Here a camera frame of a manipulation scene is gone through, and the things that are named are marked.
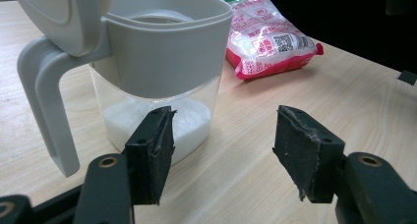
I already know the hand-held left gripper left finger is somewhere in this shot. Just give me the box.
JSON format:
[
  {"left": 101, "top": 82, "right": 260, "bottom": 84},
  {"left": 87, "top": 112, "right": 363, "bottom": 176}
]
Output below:
[{"left": 123, "top": 105, "right": 178, "bottom": 206}]

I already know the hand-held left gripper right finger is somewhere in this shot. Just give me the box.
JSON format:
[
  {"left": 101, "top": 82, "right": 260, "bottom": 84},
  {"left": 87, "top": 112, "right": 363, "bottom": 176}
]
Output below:
[{"left": 271, "top": 104, "right": 346, "bottom": 204}]

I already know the grey lidded clear plastic jug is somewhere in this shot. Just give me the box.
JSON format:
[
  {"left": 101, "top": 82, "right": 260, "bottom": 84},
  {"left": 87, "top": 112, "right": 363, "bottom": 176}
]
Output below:
[{"left": 11, "top": 0, "right": 234, "bottom": 179}]

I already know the pink and white sugar bag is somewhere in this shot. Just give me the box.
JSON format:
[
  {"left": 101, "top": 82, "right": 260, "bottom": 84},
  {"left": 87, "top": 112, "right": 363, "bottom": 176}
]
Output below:
[{"left": 219, "top": 0, "right": 326, "bottom": 82}]

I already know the grey table edge bracket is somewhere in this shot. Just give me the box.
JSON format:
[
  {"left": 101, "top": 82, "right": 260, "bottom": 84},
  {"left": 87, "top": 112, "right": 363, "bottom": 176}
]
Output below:
[{"left": 396, "top": 69, "right": 417, "bottom": 86}]

